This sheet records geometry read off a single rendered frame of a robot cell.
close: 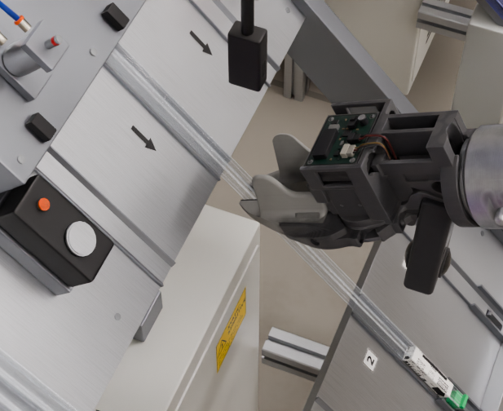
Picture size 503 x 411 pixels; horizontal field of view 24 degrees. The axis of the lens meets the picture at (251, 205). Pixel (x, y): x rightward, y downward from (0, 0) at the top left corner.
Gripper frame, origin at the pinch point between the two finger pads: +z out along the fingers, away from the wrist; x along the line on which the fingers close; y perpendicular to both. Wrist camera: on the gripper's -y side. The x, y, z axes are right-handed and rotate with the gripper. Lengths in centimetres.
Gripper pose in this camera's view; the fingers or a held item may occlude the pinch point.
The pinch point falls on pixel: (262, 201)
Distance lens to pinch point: 98.1
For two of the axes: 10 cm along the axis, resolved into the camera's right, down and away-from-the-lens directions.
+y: -4.4, -6.7, -6.0
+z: -8.2, 0.1, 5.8
